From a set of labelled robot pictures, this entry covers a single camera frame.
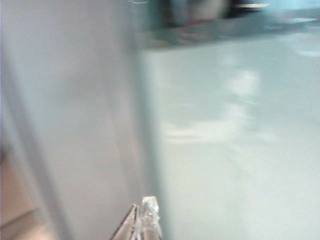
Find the right gripper left finger taped tip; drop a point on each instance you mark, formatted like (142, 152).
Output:
(128, 225)

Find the right gripper right finger taped tip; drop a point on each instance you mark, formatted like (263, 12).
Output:
(148, 220)

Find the frosted glass wall panel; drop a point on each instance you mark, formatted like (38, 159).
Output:
(225, 137)

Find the grey metal door frame pillar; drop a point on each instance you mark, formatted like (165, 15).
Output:
(75, 100)

